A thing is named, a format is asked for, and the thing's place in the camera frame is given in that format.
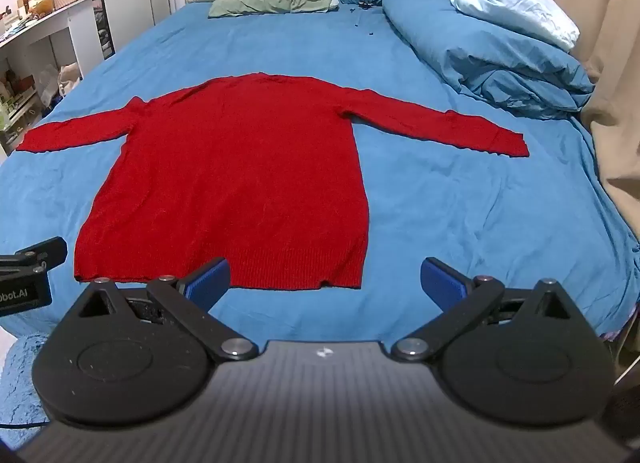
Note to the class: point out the blue fuzzy mat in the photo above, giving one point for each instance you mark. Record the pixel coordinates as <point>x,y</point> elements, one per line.
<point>20,378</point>

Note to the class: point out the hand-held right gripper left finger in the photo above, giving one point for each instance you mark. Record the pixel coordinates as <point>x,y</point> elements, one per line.
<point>209,284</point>

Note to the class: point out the white plastic bag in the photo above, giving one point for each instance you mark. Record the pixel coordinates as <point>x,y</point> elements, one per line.
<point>68,79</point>

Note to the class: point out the beige curtain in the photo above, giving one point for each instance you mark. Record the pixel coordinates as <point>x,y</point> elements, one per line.
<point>600,18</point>

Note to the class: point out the white shelf desk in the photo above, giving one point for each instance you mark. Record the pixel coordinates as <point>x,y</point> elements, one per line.
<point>75,25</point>

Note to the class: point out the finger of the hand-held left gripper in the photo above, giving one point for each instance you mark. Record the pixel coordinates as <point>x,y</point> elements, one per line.
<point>47,250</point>

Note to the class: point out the blue duvet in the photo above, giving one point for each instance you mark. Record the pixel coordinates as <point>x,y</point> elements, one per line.
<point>465,53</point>

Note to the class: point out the red knit sweater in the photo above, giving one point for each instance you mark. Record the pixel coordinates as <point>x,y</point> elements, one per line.
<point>240,178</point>

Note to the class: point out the pale blue blanket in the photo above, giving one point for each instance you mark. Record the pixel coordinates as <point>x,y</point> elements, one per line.
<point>515,3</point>

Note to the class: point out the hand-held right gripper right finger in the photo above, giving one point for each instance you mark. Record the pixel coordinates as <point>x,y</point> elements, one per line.
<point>441,284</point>

